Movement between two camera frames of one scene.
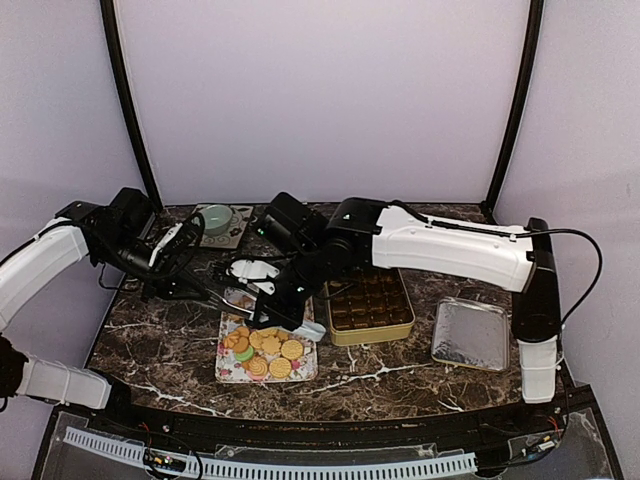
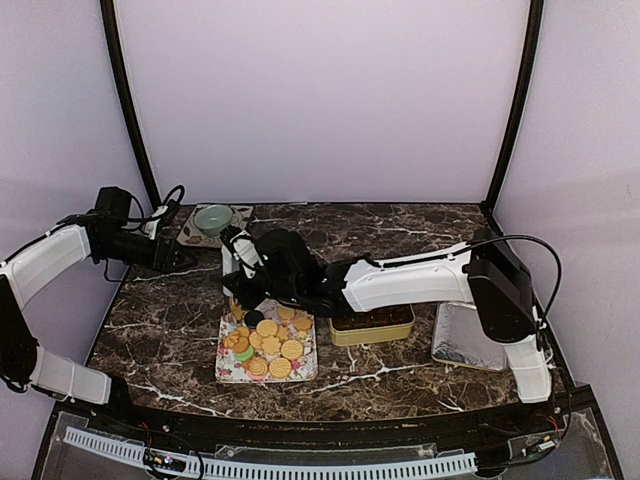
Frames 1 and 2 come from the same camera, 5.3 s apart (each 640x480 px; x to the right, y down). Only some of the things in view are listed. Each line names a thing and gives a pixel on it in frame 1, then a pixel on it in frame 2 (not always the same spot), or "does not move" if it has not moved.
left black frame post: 108,11 does not move
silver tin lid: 470,334 does not move
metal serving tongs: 238,300 to 227,266
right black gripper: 275,315 to 239,287
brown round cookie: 242,344 does not move
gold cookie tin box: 369,306 does not move
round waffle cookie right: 292,349 does not move
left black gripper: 174,281 to 167,256
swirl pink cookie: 257,367 does not move
